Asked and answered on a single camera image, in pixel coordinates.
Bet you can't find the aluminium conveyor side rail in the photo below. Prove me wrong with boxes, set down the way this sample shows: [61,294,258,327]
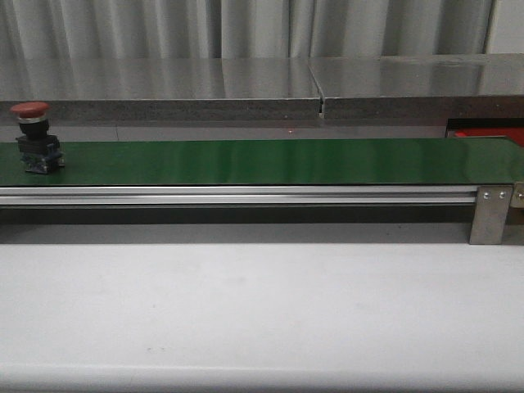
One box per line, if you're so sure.
[1,185,478,208]

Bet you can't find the left stainless steel table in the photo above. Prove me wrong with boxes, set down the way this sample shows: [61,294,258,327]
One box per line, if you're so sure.
[1,58,321,124]

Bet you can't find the green conveyor belt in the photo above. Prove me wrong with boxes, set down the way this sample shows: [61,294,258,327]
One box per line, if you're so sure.
[1,138,523,186]

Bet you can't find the grey pleated curtain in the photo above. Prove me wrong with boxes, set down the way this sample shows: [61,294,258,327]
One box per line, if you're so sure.
[1,1,495,59]

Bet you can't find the right stainless steel table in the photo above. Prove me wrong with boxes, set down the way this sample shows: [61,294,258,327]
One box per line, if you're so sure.
[309,53,523,120]

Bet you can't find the red bin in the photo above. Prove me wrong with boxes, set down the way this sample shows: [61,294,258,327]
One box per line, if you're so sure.
[448,127,524,147]

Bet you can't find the small steel end bracket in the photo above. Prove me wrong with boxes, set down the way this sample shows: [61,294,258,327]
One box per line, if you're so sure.
[510,182,524,210]

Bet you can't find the stainless steel table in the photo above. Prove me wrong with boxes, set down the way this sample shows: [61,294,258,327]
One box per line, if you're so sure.
[1,58,321,124]
[309,53,523,120]

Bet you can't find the steel conveyor support bracket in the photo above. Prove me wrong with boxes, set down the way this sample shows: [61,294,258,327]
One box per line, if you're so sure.
[469,185,513,245]

